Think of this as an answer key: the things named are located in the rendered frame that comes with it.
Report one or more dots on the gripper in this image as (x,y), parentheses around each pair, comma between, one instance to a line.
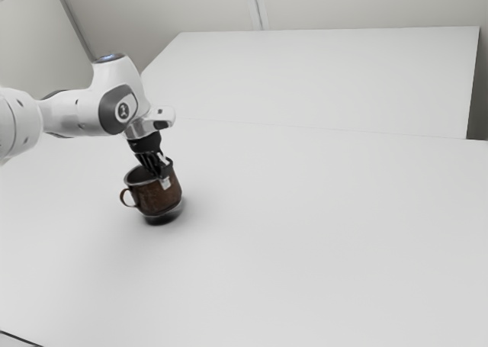
(145,145)

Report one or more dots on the rusty brown metal mug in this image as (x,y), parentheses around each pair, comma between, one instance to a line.
(154,196)

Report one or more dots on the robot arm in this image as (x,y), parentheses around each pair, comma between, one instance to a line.
(68,110)

